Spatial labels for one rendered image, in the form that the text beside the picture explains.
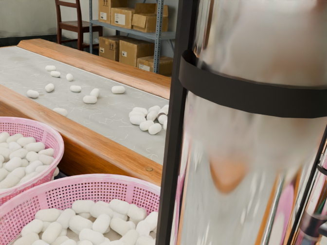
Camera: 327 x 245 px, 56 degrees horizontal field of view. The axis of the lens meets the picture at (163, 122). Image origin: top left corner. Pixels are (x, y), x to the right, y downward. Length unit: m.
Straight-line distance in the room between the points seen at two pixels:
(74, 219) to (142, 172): 0.13
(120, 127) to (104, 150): 0.15
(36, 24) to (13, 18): 0.34
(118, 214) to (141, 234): 0.06
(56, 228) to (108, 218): 0.07
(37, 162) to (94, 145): 0.10
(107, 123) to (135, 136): 0.08
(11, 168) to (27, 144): 0.09
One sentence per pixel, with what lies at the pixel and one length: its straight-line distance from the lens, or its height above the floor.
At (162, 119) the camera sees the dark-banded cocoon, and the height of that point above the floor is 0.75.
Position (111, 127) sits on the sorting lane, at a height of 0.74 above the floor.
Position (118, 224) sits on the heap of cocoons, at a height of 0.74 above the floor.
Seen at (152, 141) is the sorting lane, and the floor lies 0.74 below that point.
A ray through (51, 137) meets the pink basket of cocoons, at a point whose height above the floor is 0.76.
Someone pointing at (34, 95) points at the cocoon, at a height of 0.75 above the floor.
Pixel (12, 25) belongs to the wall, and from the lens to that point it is 5.13.
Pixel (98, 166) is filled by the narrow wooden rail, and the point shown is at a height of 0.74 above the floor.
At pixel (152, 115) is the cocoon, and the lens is 0.71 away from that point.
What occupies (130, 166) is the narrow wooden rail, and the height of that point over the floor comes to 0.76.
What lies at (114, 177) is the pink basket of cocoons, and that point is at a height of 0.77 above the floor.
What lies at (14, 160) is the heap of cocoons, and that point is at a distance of 0.59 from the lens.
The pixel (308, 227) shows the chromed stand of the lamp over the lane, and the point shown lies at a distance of 0.35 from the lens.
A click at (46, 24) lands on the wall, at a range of 5.34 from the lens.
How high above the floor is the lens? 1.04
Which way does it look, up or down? 25 degrees down
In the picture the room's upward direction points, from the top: 5 degrees clockwise
